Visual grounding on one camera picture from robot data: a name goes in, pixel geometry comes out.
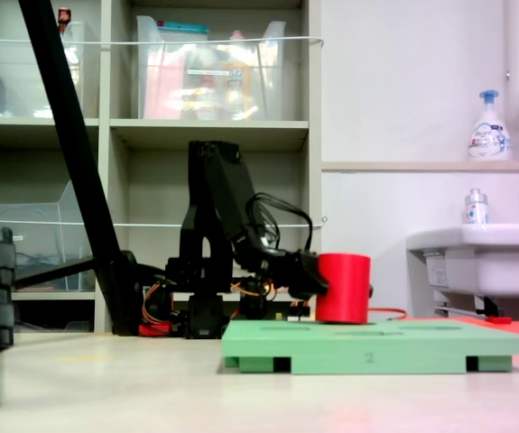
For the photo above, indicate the small brown bottle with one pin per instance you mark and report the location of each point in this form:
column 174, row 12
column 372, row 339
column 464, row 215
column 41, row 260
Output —
column 64, row 18

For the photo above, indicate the clear plastic bin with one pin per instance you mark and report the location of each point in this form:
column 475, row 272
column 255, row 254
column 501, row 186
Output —
column 15, row 81

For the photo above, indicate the clear bin with supplies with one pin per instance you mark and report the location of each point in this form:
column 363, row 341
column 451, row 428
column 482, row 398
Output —
column 209, row 85

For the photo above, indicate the small clear bottle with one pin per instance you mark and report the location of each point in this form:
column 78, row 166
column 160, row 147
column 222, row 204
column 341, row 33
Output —
column 475, row 209

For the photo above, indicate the beige shelf unit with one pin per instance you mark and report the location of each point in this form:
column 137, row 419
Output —
column 209, row 131

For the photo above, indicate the red cylinder block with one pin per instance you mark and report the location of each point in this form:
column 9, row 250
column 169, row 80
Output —
column 344, row 288

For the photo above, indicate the clear plastic tray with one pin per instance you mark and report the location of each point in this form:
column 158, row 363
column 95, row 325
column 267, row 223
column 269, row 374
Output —
column 38, row 243

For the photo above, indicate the red and black clamp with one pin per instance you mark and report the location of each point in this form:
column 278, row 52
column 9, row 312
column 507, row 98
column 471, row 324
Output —
column 155, row 329

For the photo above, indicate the white pump soap bottle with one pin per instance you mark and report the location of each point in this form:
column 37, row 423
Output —
column 489, row 135

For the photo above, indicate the black tripod leg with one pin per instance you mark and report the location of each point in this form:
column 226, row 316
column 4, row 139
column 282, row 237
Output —
column 56, row 270
column 67, row 135

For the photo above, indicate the white sink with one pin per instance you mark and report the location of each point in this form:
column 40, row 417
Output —
column 489, row 261

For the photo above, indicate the green shape sorting board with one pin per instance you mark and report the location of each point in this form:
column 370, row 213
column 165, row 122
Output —
column 331, row 347

